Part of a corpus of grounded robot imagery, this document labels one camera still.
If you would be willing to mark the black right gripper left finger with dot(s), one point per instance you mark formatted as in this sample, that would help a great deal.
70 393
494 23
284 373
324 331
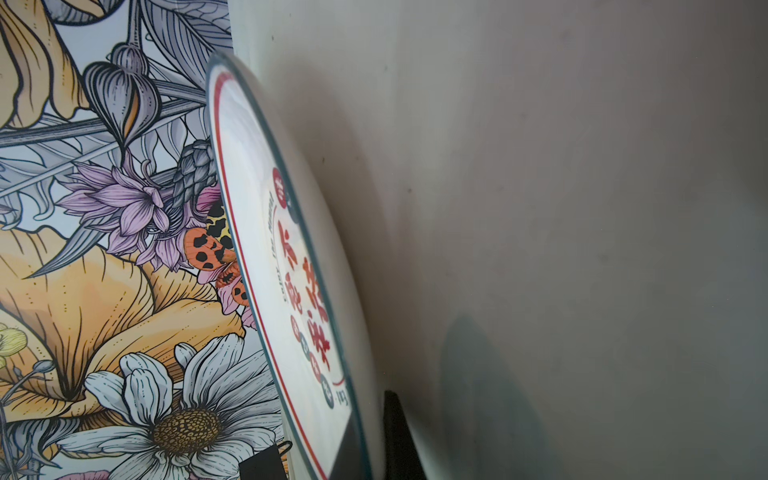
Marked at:
348 464

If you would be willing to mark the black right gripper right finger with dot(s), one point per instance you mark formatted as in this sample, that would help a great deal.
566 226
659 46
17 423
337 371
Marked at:
402 461

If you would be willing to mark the red character white plate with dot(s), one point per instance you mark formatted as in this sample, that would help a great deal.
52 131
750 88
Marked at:
300 287

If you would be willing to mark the black wire dish rack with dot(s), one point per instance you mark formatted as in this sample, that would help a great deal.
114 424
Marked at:
267 464

